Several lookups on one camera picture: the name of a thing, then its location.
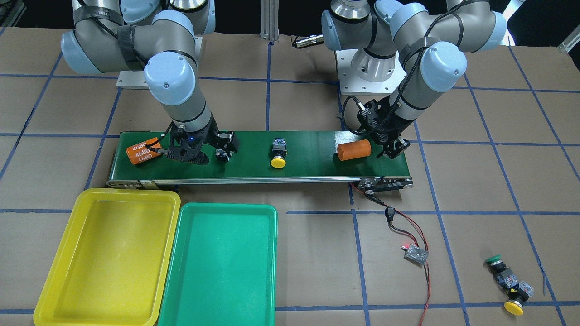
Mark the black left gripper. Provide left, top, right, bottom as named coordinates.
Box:
left=356, top=97, right=411, bottom=159

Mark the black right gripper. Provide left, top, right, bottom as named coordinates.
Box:
left=164, top=119, right=240, bottom=165

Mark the plain orange cylinder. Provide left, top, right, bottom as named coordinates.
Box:
left=336, top=139, right=372, bottom=161

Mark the orange cylinder marked 4680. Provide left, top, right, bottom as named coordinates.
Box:
left=125, top=138, right=161, bottom=165

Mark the yellow mushroom push button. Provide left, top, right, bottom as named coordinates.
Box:
left=270, top=138, right=288, bottom=169

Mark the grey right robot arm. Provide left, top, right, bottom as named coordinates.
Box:
left=61, top=0, right=240, bottom=165

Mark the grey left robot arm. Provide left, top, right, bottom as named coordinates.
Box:
left=321, top=0, right=506, bottom=159

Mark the green conveyor belt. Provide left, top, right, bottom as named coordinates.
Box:
left=107, top=131, right=414, bottom=193

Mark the green plastic tray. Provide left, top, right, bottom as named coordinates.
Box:
left=157, top=202, right=278, bottom=326

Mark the black sensor circuit board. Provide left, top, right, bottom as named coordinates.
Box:
left=401, top=244, right=429, bottom=266

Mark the yellow plastic tray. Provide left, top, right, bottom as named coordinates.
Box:
left=33, top=188, right=180, bottom=326

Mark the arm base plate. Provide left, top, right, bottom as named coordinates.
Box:
left=116, top=36, right=203, bottom=91
left=335, top=49, right=406, bottom=96

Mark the front aluminium frame post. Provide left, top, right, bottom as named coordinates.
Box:
left=260, top=0, right=279, bottom=43

